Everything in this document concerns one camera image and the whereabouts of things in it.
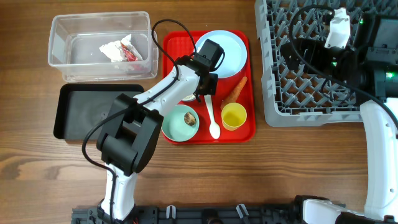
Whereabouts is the clear plastic bin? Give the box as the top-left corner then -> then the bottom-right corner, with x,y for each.
48,11 -> 159,82

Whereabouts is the white plastic spoon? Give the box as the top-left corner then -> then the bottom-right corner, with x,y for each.
204,95 -> 221,139

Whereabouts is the brown food scrap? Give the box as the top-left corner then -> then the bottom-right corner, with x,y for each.
184,112 -> 197,126

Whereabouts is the green bowl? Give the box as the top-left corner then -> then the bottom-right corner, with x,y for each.
162,105 -> 200,142

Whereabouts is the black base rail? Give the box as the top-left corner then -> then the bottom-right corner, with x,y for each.
71,203 -> 299,224

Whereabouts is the light blue plate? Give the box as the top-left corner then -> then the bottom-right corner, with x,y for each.
196,30 -> 248,78

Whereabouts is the grey dishwasher rack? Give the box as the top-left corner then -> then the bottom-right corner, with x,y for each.
254,0 -> 397,127

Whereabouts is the orange carrot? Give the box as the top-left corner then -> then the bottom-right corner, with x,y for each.
220,77 -> 248,109

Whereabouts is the light blue bowl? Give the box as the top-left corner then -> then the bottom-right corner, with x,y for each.
182,94 -> 196,102

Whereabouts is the red foil wrapper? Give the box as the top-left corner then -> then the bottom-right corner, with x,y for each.
121,43 -> 138,62

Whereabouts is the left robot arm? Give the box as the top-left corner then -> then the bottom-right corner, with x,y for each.
97,40 -> 225,223

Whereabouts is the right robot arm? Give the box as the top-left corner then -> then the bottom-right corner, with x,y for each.
280,8 -> 397,223

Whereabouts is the white napkin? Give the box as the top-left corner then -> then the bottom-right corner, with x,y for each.
99,34 -> 144,62

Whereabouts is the black plastic tray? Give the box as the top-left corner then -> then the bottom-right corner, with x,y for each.
53,83 -> 144,141

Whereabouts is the red serving tray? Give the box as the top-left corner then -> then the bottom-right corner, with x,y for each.
162,30 -> 256,145

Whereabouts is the yellow cup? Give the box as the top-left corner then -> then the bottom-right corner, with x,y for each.
221,103 -> 248,131

